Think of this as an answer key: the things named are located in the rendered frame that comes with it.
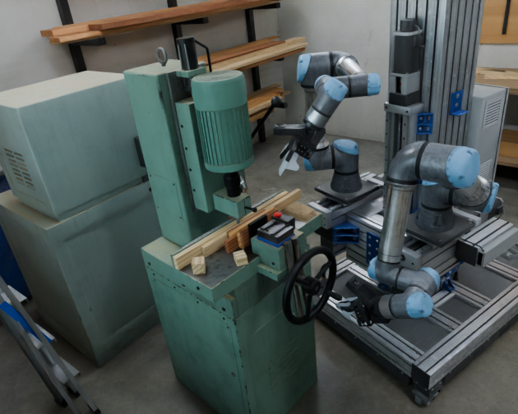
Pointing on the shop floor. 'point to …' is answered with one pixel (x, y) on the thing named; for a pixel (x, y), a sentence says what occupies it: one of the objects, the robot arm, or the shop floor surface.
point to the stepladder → (31, 337)
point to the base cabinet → (238, 350)
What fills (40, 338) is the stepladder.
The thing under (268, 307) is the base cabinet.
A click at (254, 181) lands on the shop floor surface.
